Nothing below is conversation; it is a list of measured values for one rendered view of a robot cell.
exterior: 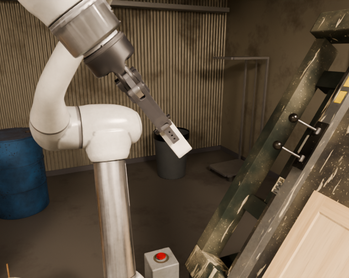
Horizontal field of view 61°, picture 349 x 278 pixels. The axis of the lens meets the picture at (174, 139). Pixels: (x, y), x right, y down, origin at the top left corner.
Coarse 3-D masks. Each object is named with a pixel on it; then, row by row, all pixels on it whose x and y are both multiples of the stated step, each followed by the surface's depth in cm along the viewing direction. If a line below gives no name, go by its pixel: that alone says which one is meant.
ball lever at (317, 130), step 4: (288, 116) 114; (292, 116) 112; (296, 116) 111; (292, 120) 112; (296, 120) 112; (300, 120) 113; (304, 124) 113; (312, 128) 112; (316, 128) 112; (316, 132) 112
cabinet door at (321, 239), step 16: (304, 208) 107; (320, 208) 102; (336, 208) 98; (304, 224) 104; (320, 224) 100; (336, 224) 96; (288, 240) 107; (304, 240) 102; (320, 240) 98; (336, 240) 94; (288, 256) 104; (304, 256) 100; (320, 256) 96; (336, 256) 92; (272, 272) 106; (288, 272) 102; (304, 272) 98; (320, 272) 94; (336, 272) 90
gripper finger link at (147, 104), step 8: (144, 88) 43; (136, 96) 43; (144, 96) 44; (144, 104) 45; (152, 104) 45; (144, 112) 45; (152, 112) 46; (160, 112) 46; (152, 120) 47; (160, 120) 47; (168, 120) 48; (160, 128) 48
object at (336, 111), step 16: (336, 96) 114; (336, 112) 111; (320, 144) 112; (288, 176) 116; (304, 176) 113; (288, 192) 113; (272, 208) 116; (272, 224) 113; (256, 240) 115; (240, 256) 118; (256, 256) 115; (240, 272) 115
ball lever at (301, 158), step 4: (276, 144) 112; (280, 144) 112; (276, 148) 113; (280, 148) 113; (284, 148) 113; (288, 152) 113; (292, 152) 113; (296, 156) 113; (300, 156) 113; (304, 156) 112; (300, 160) 112
